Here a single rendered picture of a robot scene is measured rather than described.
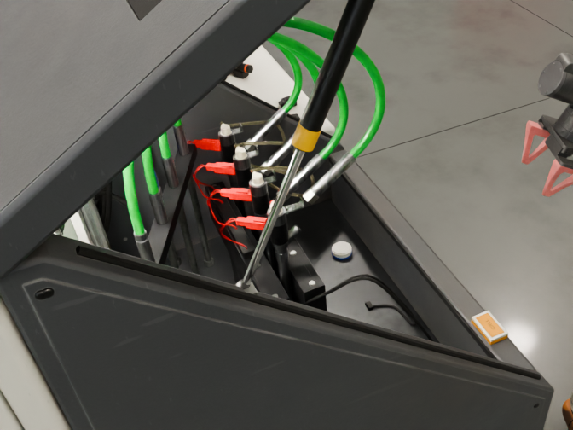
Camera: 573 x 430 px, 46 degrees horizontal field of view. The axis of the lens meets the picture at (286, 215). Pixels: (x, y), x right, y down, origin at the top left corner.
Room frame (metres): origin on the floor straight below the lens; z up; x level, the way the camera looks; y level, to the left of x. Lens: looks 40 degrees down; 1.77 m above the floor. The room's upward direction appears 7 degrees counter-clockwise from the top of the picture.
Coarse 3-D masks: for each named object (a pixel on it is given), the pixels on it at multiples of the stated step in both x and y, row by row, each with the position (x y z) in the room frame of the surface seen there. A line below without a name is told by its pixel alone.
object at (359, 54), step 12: (288, 24) 0.78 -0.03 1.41; (300, 24) 0.79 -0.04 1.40; (312, 24) 0.80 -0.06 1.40; (324, 36) 0.80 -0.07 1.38; (360, 48) 0.82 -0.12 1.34; (360, 60) 0.82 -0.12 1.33; (372, 72) 0.82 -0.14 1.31; (384, 96) 0.82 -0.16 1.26; (384, 108) 0.82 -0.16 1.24; (372, 120) 0.83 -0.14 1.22; (372, 132) 0.82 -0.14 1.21; (360, 144) 0.82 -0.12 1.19; (132, 168) 0.72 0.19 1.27; (132, 180) 0.71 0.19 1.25; (132, 192) 0.71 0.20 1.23; (132, 204) 0.71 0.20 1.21; (132, 216) 0.71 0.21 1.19; (144, 240) 0.71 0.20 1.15
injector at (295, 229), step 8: (280, 216) 0.76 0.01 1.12; (280, 224) 0.76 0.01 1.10; (272, 232) 0.77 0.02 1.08; (280, 232) 0.76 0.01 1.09; (288, 232) 0.78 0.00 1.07; (296, 232) 0.78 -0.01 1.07; (272, 240) 0.77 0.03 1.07; (280, 240) 0.76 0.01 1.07; (288, 240) 0.77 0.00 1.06; (280, 248) 0.76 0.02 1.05; (280, 256) 0.77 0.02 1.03; (288, 256) 0.78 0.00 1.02; (280, 264) 0.77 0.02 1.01; (288, 264) 0.77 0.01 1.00; (280, 272) 0.77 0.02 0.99; (288, 272) 0.77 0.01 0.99; (280, 280) 0.77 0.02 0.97; (288, 280) 0.77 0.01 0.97; (288, 288) 0.77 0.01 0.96; (288, 296) 0.77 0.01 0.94
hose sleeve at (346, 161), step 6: (348, 156) 0.81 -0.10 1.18; (342, 162) 0.81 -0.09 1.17; (348, 162) 0.80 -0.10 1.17; (336, 168) 0.80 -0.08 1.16; (342, 168) 0.80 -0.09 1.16; (330, 174) 0.80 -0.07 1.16; (336, 174) 0.80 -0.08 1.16; (318, 180) 0.80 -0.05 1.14; (324, 180) 0.80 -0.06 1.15; (330, 180) 0.80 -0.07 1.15; (312, 186) 0.80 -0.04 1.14; (318, 186) 0.79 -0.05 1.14; (324, 186) 0.79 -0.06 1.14; (318, 192) 0.79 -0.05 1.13
